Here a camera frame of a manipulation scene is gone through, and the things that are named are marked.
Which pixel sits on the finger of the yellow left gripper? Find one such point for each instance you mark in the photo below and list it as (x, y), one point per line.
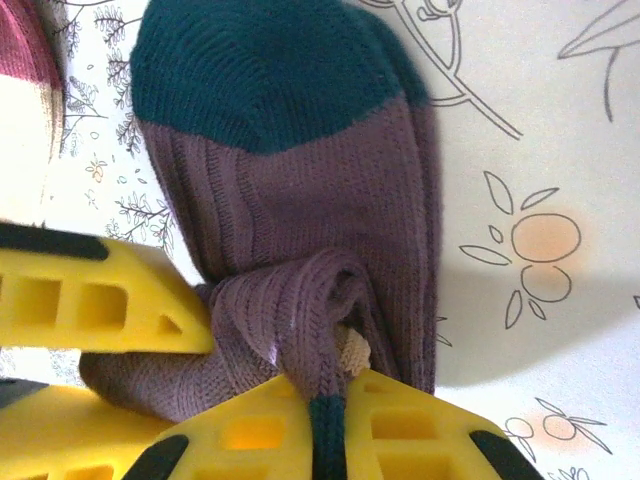
(60, 435)
(145, 300)

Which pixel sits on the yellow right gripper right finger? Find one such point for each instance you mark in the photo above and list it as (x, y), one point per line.
(415, 440)

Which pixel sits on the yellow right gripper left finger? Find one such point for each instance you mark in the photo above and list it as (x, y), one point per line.
(250, 435)

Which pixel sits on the purple sock with teal toe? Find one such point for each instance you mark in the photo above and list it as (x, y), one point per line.
(300, 175)

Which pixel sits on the beige sock with maroon toe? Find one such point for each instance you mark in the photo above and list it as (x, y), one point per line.
(20, 50)

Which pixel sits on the floral printed tablecloth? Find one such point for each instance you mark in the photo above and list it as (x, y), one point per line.
(525, 150)

